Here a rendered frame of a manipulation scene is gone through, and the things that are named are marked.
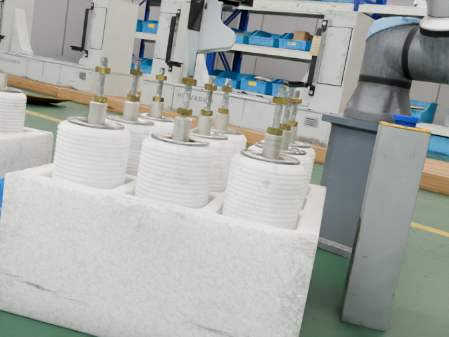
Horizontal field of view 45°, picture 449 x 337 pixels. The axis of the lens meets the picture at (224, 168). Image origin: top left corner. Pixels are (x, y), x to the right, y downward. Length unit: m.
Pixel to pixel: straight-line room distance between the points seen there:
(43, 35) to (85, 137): 7.52
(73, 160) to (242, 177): 0.22
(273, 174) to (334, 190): 0.62
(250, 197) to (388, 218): 0.28
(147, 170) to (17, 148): 0.40
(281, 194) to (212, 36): 0.20
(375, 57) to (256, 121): 1.94
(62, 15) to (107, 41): 4.19
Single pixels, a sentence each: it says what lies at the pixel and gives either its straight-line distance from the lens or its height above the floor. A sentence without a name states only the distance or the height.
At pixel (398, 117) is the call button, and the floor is 0.33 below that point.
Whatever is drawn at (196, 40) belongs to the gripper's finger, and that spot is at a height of 0.38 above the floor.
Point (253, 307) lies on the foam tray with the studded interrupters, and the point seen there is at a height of 0.09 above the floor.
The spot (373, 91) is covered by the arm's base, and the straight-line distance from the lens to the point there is 1.23.
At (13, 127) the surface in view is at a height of 0.19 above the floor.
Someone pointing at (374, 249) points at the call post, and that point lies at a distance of 0.86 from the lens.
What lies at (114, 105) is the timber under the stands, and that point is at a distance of 3.82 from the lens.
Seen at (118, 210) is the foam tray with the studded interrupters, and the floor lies 0.16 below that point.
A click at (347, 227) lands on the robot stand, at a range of 1.23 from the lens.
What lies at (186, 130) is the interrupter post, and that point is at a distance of 0.69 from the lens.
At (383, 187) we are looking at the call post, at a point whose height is 0.22.
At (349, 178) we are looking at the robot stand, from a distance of 1.22.
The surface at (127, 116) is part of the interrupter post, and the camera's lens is 0.83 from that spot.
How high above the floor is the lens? 0.34
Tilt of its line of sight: 9 degrees down
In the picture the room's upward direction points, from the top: 10 degrees clockwise
